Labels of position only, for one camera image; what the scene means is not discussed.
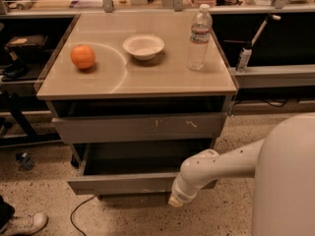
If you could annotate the padded gripper body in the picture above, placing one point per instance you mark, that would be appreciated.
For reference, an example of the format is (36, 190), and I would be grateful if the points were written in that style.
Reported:
(180, 193)

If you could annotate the grey drawer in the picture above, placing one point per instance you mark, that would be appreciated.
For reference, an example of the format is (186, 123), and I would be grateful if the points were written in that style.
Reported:
(140, 195)
(133, 168)
(135, 128)

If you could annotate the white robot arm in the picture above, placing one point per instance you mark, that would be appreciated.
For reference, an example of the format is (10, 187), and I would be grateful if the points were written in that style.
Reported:
(283, 168)

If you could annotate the grey bottom drawer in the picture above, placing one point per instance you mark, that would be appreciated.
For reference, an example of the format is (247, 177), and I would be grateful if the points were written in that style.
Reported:
(140, 195)

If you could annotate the grey top drawer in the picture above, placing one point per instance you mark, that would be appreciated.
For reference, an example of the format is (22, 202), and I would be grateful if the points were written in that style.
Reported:
(135, 128)

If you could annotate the grey drawer cabinet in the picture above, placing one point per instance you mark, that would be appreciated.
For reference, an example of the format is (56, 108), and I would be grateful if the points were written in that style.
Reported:
(118, 84)

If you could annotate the white sneaker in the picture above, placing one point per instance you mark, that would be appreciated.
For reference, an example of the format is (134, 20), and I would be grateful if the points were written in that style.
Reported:
(27, 225)

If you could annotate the small dark floor object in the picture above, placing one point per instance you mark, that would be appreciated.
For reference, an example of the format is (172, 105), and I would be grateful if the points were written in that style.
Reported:
(25, 161)

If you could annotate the white bowl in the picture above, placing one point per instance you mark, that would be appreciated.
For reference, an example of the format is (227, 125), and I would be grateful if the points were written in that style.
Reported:
(143, 47)

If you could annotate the white caulk gun tool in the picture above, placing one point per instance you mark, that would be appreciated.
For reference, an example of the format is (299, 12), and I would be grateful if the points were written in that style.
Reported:
(246, 51)

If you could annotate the orange fruit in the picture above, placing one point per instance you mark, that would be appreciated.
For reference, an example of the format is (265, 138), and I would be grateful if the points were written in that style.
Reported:
(82, 56)

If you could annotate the clear plastic water bottle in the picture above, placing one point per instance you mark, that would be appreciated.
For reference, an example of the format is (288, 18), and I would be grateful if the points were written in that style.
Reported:
(200, 31)

